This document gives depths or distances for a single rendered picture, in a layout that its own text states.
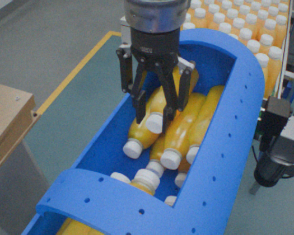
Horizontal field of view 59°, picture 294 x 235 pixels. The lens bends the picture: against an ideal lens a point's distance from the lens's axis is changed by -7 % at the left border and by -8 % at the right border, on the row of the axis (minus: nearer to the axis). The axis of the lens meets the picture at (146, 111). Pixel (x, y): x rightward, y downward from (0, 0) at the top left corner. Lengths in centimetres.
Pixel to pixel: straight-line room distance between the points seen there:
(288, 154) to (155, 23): 77
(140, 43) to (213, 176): 22
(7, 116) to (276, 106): 71
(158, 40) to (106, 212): 24
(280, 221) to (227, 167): 140
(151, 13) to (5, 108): 47
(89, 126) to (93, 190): 171
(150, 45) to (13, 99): 43
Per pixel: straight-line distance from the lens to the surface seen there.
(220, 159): 42
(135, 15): 38
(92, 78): 243
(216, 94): 61
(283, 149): 102
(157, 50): 41
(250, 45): 88
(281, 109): 83
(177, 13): 38
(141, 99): 54
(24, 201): 95
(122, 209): 33
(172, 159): 56
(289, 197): 191
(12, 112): 71
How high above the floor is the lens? 154
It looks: 47 degrees down
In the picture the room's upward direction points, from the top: straight up
